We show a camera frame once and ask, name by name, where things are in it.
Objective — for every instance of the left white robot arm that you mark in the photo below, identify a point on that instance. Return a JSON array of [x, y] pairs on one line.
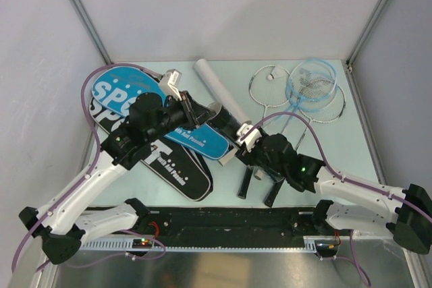
[[60, 224]]

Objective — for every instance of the white racket left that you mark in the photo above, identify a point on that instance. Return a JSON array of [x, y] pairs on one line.
[[258, 93]]

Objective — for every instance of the left aluminium frame post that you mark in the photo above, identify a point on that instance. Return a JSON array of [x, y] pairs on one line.
[[91, 30]]

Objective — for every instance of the aluminium frame post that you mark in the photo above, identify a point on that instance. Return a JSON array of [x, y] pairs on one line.
[[91, 30], [367, 30]]

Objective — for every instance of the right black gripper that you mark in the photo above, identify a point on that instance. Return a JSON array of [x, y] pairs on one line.
[[247, 157]]

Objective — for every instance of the light blue racket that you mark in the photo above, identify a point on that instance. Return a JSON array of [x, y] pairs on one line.
[[282, 159]]

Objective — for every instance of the black racket bag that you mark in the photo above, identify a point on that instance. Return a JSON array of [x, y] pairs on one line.
[[181, 167]]

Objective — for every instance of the white black racket right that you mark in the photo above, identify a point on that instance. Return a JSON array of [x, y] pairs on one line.
[[318, 101]]

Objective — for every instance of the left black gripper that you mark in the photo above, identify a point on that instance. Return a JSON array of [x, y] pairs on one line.
[[196, 112]]

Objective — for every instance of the blue white racket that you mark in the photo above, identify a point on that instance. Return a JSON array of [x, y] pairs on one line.
[[295, 82]]

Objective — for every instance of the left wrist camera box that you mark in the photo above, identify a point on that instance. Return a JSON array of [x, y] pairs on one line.
[[169, 83]]

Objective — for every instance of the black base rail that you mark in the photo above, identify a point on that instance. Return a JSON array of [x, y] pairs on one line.
[[242, 226]]

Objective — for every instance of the grey cable duct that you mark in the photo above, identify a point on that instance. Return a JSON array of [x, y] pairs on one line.
[[135, 244]]

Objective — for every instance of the shuttlecock on white racket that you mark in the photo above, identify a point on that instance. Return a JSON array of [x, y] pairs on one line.
[[276, 72]]

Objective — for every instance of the right aluminium frame post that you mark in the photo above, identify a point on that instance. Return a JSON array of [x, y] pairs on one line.
[[367, 30]]

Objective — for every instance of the blue racket bag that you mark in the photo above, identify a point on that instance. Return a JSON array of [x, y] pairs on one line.
[[117, 88]]

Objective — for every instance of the white shuttlecock tube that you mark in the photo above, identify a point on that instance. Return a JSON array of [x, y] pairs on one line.
[[218, 90]]

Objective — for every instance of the black shuttlecock tube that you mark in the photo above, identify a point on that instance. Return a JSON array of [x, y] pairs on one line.
[[224, 122]]

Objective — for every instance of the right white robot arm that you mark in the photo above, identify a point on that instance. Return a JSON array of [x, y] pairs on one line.
[[349, 203]]

